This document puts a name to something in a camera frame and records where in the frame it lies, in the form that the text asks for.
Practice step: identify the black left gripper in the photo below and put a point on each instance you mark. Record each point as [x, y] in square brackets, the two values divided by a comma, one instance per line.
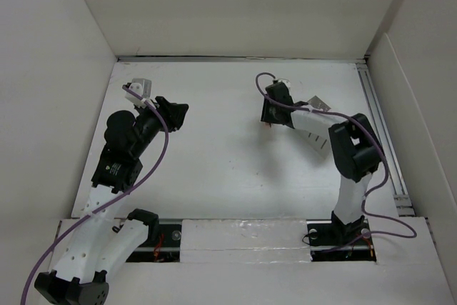
[173, 112]

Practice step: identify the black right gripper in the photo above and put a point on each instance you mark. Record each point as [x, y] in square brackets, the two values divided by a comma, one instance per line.
[266, 113]

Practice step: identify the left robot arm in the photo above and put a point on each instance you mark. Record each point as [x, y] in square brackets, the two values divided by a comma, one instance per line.
[95, 253]

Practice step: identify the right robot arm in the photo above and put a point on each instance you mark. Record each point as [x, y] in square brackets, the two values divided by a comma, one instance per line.
[355, 150]

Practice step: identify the white slotted desk organizer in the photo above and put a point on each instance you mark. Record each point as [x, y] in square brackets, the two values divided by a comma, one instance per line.
[314, 130]

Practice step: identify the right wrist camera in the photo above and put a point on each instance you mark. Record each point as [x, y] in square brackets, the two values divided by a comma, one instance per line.
[286, 82]

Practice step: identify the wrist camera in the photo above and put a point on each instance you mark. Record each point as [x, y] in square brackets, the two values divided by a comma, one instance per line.
[286, 82]
[138, 91]

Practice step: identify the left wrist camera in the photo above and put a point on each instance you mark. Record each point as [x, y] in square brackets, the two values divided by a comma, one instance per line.
[138, 91]

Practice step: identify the aluminium rail at back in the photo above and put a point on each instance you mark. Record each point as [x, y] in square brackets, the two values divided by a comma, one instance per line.
[145, 58]

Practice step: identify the aluminium rail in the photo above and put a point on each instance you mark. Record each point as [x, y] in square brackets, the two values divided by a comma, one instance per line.
[400, 194]
[145, 58]

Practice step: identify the aluminium rail at right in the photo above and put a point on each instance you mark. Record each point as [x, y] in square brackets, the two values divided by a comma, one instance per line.
[400, 194]

